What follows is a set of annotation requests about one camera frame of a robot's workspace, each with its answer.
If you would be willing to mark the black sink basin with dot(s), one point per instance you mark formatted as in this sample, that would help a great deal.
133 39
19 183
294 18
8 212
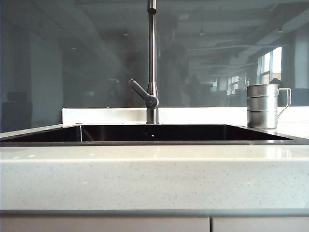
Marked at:
154 134

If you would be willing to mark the brushed steel faucet lever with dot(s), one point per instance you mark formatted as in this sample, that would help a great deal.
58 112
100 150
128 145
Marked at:
138 88

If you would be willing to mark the stainless steel ribbed mug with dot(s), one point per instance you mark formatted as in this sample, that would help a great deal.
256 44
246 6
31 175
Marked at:
262 108

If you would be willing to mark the wide grey cabinet door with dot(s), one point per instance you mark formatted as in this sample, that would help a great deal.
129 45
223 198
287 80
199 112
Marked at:
103 225

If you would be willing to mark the brushed steel faucet column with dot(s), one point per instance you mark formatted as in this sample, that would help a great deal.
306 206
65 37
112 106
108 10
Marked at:
152 48

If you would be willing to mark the narrow grey cabinet door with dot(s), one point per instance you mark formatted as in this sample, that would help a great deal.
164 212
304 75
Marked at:
260 225

